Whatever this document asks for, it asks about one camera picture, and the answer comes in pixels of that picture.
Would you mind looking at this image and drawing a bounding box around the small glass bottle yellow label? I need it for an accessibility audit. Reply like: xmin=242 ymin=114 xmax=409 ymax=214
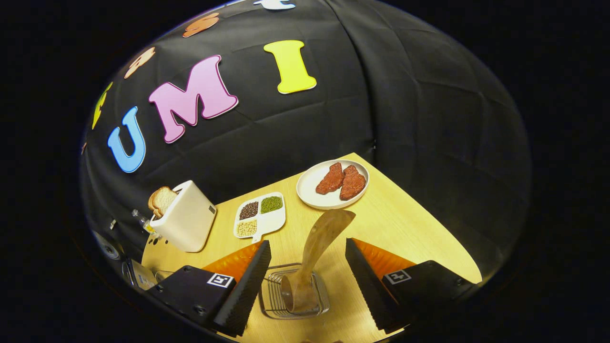
xmin=132 ymin=209 xmax=158 ymax=235

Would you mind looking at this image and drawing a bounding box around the white round plate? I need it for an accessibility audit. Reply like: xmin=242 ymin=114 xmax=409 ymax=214
xmin=296 ymin=159 xmax=370 ymax=210

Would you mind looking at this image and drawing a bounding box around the metal wire chopstick holder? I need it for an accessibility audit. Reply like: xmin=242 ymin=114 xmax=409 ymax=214
xmin=259 ymin=263 xmax=330 ymax=320

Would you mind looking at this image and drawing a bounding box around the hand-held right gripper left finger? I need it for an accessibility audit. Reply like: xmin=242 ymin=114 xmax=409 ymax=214
xmin=145 ymin=240 xmax=272 ymax=337

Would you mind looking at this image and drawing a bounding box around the wooden spoon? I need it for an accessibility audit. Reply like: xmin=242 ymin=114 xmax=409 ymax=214
xmin=280 ymin=209 xmax=356 ymax=313

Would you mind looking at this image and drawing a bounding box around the white divided bean dish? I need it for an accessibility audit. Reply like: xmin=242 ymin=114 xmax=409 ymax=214
xmin=233 ymin=192 xmax=286 ymax=243

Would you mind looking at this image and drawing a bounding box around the white toaster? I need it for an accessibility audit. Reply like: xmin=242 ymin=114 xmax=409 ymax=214
xmin=150 ymin=180 xmax=217 ymax=253

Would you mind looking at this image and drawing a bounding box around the dark grey rice cooker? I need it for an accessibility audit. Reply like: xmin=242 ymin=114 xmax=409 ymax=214
xmin=91 ymin=230 xmax=158 ymax=292

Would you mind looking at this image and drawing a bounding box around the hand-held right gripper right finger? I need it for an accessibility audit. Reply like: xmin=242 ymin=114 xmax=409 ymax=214
xmin=345 ymin=238 xmax=477 ymax=334

